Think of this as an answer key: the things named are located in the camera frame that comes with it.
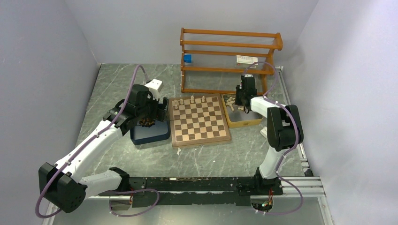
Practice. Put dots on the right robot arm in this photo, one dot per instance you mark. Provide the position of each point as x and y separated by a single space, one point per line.
284 130

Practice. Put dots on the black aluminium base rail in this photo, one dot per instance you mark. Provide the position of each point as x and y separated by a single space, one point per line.
197 190

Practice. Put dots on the white chess knight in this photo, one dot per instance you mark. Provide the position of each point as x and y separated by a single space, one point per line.
230 102

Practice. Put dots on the white red box on shelf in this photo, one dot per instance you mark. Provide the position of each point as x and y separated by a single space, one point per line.
245 60

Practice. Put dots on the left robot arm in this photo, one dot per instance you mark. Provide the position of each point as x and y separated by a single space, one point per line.
64 184

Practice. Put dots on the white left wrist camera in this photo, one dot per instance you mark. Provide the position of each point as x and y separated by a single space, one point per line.
155 86

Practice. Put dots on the pile of brown chess pieces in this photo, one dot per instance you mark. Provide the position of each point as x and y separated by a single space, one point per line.
146 123

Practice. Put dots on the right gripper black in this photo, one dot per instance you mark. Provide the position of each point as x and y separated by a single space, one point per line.
237 101

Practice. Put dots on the blue box on shelf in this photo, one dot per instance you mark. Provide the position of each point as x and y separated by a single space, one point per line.
187 58

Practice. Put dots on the dark blue tray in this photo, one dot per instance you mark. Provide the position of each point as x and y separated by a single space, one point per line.
158 131

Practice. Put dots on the wooden chessboard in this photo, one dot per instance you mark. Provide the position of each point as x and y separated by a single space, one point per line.
198 123

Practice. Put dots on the orange wooden shelf rack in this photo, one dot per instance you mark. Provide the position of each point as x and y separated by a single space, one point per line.
214 51

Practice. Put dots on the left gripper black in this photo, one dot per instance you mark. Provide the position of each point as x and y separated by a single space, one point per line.
160 114

